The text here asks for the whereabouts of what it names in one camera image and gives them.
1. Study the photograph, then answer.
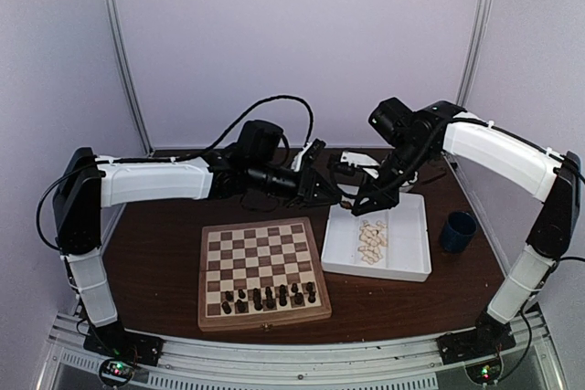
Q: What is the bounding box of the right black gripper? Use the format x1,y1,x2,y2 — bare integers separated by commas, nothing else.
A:
352,139,434,216

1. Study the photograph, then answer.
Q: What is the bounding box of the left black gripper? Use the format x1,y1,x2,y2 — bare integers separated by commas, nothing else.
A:
249,160,343,210

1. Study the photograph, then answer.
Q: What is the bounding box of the dark bishop piece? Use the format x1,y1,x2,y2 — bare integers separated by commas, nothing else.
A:
252,288,263,311

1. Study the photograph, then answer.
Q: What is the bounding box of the dark king piece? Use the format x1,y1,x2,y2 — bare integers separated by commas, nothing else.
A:
266,293,276,310

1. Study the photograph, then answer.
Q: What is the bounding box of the dark knight piece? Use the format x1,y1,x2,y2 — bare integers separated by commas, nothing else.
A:
236,300,247,313

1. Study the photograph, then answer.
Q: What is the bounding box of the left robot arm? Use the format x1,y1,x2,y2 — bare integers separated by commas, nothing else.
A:
53,120,341,357

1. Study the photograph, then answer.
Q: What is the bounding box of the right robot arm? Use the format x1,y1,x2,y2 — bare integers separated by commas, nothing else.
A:
342,98,581,355

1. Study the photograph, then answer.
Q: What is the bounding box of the pile of white chess pieces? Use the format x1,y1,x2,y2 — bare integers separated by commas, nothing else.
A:
357,220,388,265

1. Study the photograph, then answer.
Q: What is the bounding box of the wooden chess board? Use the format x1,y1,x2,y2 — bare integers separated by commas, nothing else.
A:
197,217,332,332

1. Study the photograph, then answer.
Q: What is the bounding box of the white divided plastic tray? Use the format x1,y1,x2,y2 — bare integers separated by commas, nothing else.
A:
321,194,432,282

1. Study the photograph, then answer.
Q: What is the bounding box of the dark blue cup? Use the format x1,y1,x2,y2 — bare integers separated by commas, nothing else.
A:
440,212,478,254

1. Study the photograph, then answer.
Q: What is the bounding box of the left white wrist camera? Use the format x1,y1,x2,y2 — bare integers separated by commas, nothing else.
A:
290,139,326,172

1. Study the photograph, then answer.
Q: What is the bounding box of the front aluminium rail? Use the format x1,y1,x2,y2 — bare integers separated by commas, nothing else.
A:
32,311,568,389

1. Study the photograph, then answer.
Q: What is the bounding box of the right aluminium frame post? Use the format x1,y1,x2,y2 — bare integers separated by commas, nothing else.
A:
456,0,493,107

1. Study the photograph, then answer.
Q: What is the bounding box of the aluminium frame post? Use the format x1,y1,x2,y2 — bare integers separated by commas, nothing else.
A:
456,0,493,107
104,0,154,155

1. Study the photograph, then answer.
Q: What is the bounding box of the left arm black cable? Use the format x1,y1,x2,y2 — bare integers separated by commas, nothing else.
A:
36,95,315,249

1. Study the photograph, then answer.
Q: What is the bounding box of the left aluminium frame post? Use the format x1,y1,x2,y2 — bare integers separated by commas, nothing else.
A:
104,0,154,155

